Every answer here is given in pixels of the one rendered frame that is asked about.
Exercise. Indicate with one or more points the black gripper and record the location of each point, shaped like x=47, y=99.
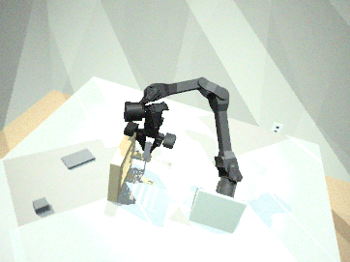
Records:
x=152, y=131

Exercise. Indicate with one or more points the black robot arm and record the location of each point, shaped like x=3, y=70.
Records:
x=218, y=97

